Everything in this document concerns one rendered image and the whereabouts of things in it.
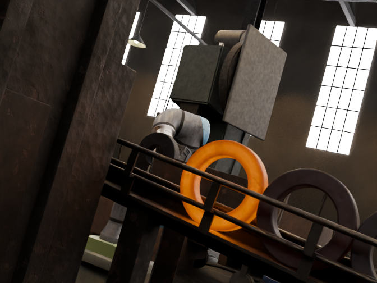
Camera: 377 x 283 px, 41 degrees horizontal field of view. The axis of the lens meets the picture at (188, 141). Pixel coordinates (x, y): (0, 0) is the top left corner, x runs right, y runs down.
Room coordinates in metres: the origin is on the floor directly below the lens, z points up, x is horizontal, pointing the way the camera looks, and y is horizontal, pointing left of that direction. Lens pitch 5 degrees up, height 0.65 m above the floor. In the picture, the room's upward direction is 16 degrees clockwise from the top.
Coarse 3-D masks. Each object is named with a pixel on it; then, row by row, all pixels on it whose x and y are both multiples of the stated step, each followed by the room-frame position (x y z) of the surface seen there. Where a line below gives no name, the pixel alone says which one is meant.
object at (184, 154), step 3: (177, 144) 1.75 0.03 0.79; (180, 147) 1.74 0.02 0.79; (183, 147) 1.73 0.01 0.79; (186, 147) 1.74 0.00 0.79; (180, 150) 1.73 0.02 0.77; (183, 150) 1.73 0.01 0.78; (186, 150) 1.75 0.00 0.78; (189, 150) 1.76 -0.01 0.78; (180, 153) 1.73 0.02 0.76; (183, 153) 1.74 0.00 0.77; (186, 153) 1.76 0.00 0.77; (189, 153) 1.76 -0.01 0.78; (180, 156) 1.73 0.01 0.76; (183, 156) 1.75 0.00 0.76; (186, 156) 1.76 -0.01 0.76; (189, 156) 1.77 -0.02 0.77; (180, 159) 1.74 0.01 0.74; (183, 159) 1.75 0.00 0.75; (186, 159) 1.76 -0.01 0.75
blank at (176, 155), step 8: (152, 136) 1.66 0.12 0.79; (160, 136) 1.65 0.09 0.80; (168, 136) 1.63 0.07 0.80; (144, 144) 1.68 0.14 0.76; (152, 144) 1.66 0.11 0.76; (160, 144) 1.64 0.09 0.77; (168, 144) 1.63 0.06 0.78; (176, 144) 1.64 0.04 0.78; (168, 152) 1.62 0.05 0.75; (176, 152) 1.62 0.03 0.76; (144, 160) 1.67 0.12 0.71; (144, 168) 1.66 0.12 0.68
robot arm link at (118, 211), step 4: (116, 204) 2.16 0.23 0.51; (112, 208) 2.18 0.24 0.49; (116, 208) 2.16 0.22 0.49; (120, 208) 2.15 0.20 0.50; (124, 208) 2.14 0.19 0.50; (112, 212) 2.17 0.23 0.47; (116, 212) 2.15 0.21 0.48; (120, 212) 2.15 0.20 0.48; (124, 212) 2.14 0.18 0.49; (112, 216) 2.16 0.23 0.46; (116, 216) 2.15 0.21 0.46; (120, 216) 2.14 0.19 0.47; (124, 216) 2.14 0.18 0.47; (120, 220) 2.14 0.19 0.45
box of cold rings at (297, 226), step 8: (288, 216) 4.96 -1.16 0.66; (296, 216) 4.93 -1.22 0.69; (280, 224) 4.99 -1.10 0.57; (288, 224) 4.96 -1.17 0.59; (296, 224) 4.92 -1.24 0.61; (304, 224) 4.89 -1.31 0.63; (296, 232) 4.91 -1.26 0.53; (304, 232) 4.88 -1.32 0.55; (328, 232) 5.31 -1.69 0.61; (320, 240) 5.03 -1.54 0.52; (328, 240) 5.41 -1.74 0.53; (224, 256) 5.23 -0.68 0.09; (224, 264) 5.22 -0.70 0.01; (232, 264) 5.40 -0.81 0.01; (240, 264) 5.63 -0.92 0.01
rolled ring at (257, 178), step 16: (208, 144) 1.03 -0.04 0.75; (224, 144) 1.01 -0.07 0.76; (240, 144) 0.99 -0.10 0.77; (192, 160) 1.04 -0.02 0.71; (208, 160) 1.03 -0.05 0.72; (240, 160) 0.99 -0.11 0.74; (256, 160) 0.97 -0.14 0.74; (192, 176) 1.04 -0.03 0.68; (256, 176) 0.97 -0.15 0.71; (192, 192) 1.03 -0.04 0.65; (192, 208) 1.03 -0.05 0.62; (240, 208) 0.98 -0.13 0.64; (256, 208) 0.96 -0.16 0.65; (224, 224) 0.99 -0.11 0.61
